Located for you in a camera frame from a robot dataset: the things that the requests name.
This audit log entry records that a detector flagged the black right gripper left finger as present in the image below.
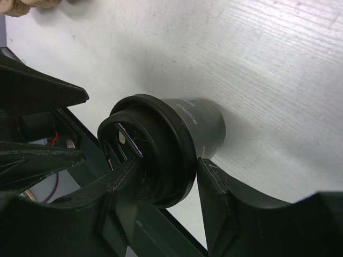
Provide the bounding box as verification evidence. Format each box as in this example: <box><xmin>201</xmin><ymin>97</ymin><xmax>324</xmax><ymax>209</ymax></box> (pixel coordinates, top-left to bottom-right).
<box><xmin>1</xmin><ymin>158</ymin><xmax>141</xmax><ymax>256</ymax></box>

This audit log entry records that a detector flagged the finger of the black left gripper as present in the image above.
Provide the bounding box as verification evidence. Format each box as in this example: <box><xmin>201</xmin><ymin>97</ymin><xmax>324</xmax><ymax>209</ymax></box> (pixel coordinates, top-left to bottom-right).
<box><xmin>1</xmin><ymin>142</ymin><xmax>86</xmax><ymax>193</ymax></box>
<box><xmin>1</xmin><ymin>48</ymin><xmax>89</xmax><ymax>117</ymax></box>

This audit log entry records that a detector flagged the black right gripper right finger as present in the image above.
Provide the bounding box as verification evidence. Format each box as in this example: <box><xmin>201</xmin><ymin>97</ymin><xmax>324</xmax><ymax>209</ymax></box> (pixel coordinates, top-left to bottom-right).
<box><xmin>197</xmin><ymin>159</ymin><xmax>342</xmax><ymax>256</ymax></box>

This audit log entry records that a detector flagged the black paper coffee cup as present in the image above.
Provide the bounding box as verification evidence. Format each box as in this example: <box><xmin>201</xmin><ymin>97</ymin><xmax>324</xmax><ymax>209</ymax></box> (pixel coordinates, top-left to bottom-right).
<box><xmin>162</xmin><ymin>98</ymin><xmax>226</xmax><ymax>159</ymax></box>

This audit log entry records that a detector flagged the brown pulp cup carrier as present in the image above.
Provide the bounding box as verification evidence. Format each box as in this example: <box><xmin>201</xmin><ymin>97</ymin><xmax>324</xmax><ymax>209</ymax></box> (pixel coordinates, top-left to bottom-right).
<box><xmin>0</xmin><ymin>0</ymin><xmax>61</xmax><ymax>17</ymax></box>

